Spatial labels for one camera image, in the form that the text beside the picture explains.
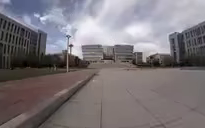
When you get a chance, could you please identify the wide stone stairs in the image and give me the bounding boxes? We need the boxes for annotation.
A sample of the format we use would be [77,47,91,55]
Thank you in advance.
[87,61,138,70]

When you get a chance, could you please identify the white terraced building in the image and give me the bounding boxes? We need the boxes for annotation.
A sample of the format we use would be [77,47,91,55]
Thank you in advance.
[81,43,135,64]

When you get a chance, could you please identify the red and white tower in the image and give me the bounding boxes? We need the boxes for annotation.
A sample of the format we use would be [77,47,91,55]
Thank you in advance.
[68,43,74,56]

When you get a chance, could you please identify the white lamp pole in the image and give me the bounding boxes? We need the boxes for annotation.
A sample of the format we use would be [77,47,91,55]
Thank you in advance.
[65,34,72,73]

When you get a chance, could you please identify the small grey building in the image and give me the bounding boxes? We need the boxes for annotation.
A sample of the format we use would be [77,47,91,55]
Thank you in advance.
[133,51,144,65]

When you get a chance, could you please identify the grey paved plaza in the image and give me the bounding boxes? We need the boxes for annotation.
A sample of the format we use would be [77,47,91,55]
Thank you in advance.
[39,66,205,128]

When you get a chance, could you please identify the low pale building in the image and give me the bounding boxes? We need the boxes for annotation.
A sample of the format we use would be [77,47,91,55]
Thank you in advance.
[146,52,174,67]

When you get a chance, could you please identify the grey stone kerb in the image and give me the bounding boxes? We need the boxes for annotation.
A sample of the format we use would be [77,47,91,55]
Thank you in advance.
[0,72,98,128]

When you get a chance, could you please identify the row of trees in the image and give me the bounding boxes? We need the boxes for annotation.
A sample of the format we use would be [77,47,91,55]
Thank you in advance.
[181,49,205,68]
[9,51,89,69]

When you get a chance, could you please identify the red brick strip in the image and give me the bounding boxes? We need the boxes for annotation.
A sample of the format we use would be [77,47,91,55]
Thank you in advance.
[0,69,98,128]

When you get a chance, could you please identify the grass strip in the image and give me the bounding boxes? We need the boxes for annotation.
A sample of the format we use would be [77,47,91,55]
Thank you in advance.
[0,67,88,84]

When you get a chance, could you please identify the tall grey building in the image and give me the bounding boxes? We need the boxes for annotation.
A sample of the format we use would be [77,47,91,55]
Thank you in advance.
[0,7,48,69]

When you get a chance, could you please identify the large grey windowed building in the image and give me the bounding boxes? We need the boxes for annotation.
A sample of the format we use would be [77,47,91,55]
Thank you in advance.
[168,17,205,67]

